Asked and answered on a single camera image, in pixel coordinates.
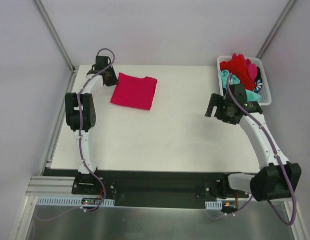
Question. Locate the red t shirt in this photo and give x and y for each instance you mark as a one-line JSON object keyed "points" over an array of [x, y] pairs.
{"points": [[237, 67]]}

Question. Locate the aluminium frame post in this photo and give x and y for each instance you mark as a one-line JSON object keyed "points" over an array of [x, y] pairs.
{"points": [[290, 4], [53, 33]]}

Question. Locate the left aluminium frame post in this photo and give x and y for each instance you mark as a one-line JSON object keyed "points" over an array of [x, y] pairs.
{"points": [[53, 33]]}

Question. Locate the white cable duct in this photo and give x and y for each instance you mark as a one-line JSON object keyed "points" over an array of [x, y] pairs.
{"points": [[221, 204], [69, 201]]}

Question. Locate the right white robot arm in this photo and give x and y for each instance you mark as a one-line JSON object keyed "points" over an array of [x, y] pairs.
{"points": [[277, 177]]}

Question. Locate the aluminium front rail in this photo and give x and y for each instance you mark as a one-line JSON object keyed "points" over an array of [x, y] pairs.
{"points": [[50, 186]]}

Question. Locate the teal t shirt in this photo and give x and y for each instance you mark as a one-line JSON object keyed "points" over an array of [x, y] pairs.
{"points": [[224, 74]]}

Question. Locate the right white cable duct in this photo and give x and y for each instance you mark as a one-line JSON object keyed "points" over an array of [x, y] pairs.
{"points": [[221, 204]]}

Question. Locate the right aluminium frame post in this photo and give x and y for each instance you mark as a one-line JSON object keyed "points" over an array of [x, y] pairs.
{"points": [[290, 4]]}

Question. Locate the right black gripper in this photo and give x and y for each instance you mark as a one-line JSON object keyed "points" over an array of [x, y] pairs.
{"points": [[217, 106]]}

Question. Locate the left white cable duct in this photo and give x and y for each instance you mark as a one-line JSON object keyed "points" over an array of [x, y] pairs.
{"points": [[69, 201]]}

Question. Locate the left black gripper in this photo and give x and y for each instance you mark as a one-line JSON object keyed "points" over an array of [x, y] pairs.
{"points": [[109, 78]]}

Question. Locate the black white patterned garment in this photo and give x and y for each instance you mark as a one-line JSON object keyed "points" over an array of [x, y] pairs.
{"points": [[258, 85]]}

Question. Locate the white plastic laundry basket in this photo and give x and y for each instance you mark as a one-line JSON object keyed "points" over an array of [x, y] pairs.
{"points": [[264, 92]]}

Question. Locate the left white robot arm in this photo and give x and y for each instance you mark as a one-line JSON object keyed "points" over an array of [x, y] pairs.
{"points": [[81, 118]]}

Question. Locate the magenta pink t shirt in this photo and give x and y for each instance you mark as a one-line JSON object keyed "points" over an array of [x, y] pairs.
{"points": [[134, 92]]}

